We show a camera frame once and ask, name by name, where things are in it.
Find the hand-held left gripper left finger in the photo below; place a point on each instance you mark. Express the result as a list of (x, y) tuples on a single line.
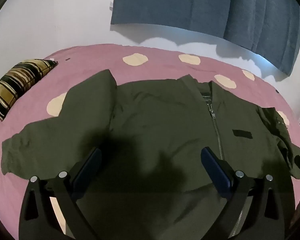
[(87, 169)]

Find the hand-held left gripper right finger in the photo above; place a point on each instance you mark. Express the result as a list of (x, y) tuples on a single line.
[(215, 172)]

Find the olive green jacket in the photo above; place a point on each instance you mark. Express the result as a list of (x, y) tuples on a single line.
[(160, 120)]

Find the striped brown pillow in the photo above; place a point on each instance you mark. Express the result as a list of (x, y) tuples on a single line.
[(19, 80)]

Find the pink dotted bed sheet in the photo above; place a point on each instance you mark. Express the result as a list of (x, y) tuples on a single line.
[(165, 62)]

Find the blue curtain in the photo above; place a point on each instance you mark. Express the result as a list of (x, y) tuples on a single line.
[(190, 2)]

